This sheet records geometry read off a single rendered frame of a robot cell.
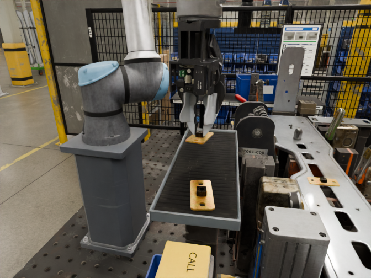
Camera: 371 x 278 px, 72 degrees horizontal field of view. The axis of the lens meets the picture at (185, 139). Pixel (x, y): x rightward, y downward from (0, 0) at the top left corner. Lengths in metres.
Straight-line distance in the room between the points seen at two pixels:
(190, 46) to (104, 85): 0.39
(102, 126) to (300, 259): 0.59
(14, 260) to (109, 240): 1.29
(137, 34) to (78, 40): 2.46
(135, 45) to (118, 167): 0.37
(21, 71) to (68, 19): 5.02
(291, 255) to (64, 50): 3.19
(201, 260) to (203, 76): 0.27
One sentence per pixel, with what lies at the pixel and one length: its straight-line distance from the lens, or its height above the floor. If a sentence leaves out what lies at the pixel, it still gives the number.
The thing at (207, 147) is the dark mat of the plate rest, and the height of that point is 1.16.
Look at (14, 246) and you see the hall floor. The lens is 2.33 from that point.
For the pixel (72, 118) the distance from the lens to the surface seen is 3.58.
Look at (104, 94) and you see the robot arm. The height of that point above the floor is 1.25.
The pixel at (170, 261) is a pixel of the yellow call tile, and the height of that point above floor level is 1.16.
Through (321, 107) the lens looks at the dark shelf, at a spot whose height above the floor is 1.02.
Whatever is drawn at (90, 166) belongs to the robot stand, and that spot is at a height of 1.04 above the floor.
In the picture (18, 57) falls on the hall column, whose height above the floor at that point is 0.77.
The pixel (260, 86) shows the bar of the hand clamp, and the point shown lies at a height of 1.19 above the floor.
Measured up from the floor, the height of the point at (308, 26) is 1.44.
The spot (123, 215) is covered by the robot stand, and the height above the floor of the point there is 0.86.
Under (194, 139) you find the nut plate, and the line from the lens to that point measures 0.51.
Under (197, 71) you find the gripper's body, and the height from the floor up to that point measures 1.36.
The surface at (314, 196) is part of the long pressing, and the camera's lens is 0.80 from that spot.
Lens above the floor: 1.42
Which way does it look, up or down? 23 degrees down
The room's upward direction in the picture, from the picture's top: straight up
